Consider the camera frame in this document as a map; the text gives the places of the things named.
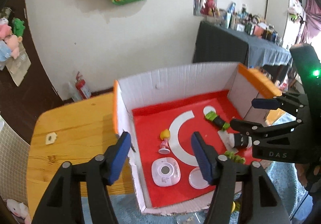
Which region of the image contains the group of bottles and jars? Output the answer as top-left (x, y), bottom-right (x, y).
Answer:
top-left (216, 2), bottom-right (284, 44)

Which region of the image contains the green plush toy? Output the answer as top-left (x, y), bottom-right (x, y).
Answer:
top-left (12, 18), bottom-right (25, 36)

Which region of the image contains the green leafy toy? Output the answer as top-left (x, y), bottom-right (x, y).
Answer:
top-left (223, 150), bottom-right (246, 164)

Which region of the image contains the white cabinet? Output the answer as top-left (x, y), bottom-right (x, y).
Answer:
top-left (266, 0), bottom-right (305, 46)

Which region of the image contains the white round gadget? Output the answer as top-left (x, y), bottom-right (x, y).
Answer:
top-left (151, 157), bottom-right (181, 187)

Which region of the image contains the blue fluffy towel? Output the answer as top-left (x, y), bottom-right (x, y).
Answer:
top-left (80, 161), bottom-right (309, 224)

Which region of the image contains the light blue plush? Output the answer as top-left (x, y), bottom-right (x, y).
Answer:
top-left (0, 40), bottom-right (12, 63)

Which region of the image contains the small beige piece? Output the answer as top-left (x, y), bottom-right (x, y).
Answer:
top-left (45, 132), bottom-right (58, 145)

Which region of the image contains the clear plastic piece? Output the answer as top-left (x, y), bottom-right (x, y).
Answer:
top-left (176, 215), bottom-right (202, 224)

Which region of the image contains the dark brown door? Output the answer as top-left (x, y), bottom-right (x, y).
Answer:
top-left (0, 0), bottom-right (63, 124)

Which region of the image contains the red fire extinguisher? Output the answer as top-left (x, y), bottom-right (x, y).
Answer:
top-left (75, 71), bottom-right (91, 100)

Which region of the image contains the white cardboard box red floor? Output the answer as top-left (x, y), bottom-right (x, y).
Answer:
top-left (113, 62), bottom-right (282, 216)

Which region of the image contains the green hanging plush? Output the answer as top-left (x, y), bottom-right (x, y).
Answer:
top-left (288, 6), bottom-right (305, 24)

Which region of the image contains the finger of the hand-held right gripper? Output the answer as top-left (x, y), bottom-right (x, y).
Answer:
top-left (252, 93), bottom-right (311, 120)
top-left (230, 117), bottom-right (304, 140)

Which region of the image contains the yellow-haired doll figure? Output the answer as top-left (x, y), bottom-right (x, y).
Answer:
top-left (158, 129), bottom-right (172, 155)

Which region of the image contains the black bottle green cap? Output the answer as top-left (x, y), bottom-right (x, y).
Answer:
top-left (204, 111), bottom-right (231, 131)

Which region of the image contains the side table with dark cloth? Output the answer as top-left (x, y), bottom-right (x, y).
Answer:
top-left (193, 20), bottom-right (293, 74)

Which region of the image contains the clear jar lid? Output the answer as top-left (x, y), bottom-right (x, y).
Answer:
top-left (189, 167), bottom-right (210, 189)

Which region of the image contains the pale pink plush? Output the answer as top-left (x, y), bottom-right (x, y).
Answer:
top-left (6, 35), bottom-right (24, 59)

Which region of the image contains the person's right hand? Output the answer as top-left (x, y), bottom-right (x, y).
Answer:
top-left (296, 161), bottom-right (321, 193)

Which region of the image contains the pink curtain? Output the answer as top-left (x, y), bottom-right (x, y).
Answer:
top-left (300, 0), bottom-right (321, 44)

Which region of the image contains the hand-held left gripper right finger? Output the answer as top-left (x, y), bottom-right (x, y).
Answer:
top-left (191, 131), bottom-right (295, 224)

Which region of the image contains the pink pig plush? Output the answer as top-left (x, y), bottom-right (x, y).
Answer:
top-left (0, 23), bottom-right (13, 39)

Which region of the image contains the white plush toy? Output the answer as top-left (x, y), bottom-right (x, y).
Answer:
top-left (6, 199), bottom-right (30, 224)

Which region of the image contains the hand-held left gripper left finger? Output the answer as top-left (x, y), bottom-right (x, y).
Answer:
top-left (31, 131), bottom-right (132, 224)

